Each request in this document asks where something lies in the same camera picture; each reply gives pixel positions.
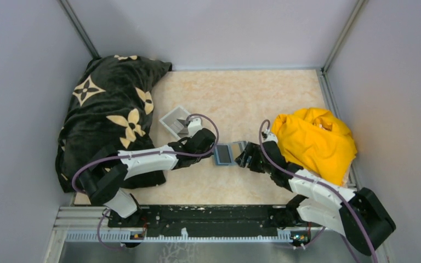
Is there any aluminium frame rail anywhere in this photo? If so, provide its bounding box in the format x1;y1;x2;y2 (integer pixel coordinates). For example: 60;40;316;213
52;204;383;244

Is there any blue leather card holder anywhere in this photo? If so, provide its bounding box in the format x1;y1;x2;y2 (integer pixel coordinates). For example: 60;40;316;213
213;141;248;166

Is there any grey card stack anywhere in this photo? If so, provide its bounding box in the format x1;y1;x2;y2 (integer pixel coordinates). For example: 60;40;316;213
174;119;188;135

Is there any white plastic card tray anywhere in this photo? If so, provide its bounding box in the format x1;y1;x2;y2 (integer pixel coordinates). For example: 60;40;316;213
159;105;191;140

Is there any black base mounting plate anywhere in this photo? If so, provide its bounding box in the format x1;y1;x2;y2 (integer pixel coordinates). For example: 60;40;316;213
107;204;324;238

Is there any black floral blanket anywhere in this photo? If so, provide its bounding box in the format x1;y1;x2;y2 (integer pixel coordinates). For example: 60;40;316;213
55;55;173;193

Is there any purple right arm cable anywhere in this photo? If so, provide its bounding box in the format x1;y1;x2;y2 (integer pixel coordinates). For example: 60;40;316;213
258;119;379;263

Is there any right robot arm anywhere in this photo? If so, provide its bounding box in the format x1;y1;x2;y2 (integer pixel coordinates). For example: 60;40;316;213
235;141;396;256

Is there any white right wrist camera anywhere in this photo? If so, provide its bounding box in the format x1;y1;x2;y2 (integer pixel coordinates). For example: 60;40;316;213
262;132;278;144

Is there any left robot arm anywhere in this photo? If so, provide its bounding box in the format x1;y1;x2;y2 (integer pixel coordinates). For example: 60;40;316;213
72;128;219;227

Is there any yellow cloth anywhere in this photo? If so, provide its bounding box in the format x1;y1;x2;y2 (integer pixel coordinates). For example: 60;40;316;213
271;107;357;186

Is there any black striped credit card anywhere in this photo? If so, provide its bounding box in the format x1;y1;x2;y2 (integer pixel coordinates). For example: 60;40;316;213
215;144;232;165

